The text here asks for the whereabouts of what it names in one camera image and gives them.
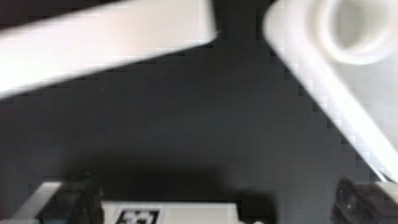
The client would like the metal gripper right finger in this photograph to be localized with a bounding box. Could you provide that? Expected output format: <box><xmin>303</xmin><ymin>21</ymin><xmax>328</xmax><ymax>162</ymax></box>
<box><xmin>330</xmin><ymin>178</ymin><xmax>398</xmax><ymax>224</ymax></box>

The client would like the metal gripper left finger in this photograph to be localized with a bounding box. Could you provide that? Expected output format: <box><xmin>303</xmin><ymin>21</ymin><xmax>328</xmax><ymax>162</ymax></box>
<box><xmin>10</xmin><ymin>173</ymin><xmax>104</xmax><ymax>224</ymax></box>

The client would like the white leg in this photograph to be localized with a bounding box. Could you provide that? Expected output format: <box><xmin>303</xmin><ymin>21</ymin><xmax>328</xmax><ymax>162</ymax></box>
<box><xmin>99</xmin><ymin>199</ymin><xmax>267</xmax><ymax>224</ymax></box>

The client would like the white desk top tray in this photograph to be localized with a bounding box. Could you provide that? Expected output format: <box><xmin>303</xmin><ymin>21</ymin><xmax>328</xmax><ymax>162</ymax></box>
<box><xmin>0</xmin><ymin>0</ymin><xmax>398</xmax><ymax>182</ymax></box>

